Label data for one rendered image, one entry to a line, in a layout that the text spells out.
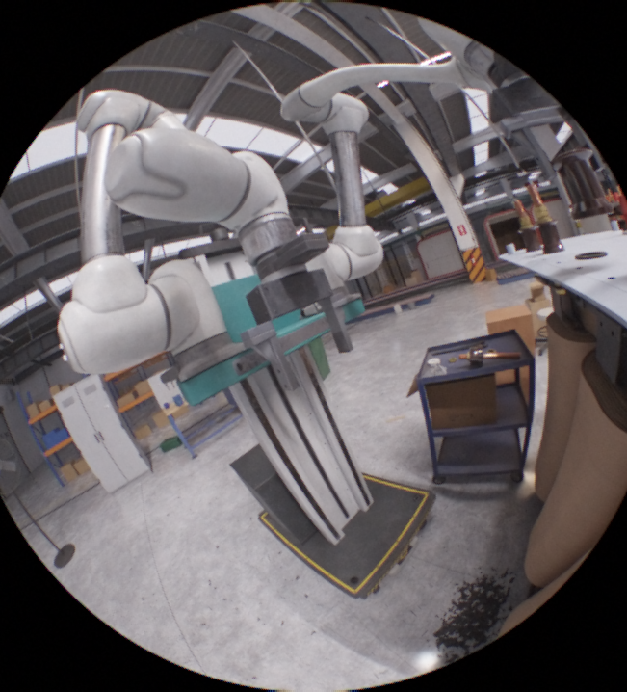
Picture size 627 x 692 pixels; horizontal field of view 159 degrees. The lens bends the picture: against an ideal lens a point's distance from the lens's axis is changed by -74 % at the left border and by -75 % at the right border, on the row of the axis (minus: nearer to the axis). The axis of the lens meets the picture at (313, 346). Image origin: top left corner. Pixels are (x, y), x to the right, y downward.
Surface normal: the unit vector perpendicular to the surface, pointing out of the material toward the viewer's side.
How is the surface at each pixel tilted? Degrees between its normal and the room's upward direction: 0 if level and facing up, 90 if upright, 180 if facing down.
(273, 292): 90
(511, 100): 90
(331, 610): 0
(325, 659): 0
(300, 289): 90
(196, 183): 145
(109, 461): 90
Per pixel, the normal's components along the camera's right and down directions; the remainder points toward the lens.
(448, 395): -0.55, 0.36
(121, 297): 0.89, -0.17
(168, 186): 0.61, 0.77
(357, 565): -0.37, -0.91
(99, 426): 0.68, -0.15
